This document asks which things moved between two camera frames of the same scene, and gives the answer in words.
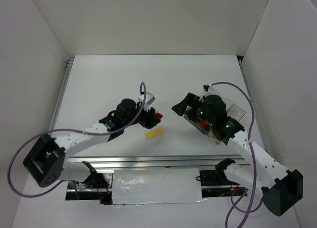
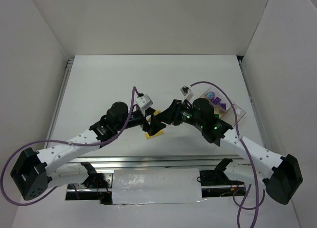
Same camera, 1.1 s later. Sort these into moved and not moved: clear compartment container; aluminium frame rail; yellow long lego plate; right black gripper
Moved: right black gripper
Not moved: clear compartment container; yellow long lego plate; aluminium frame rail
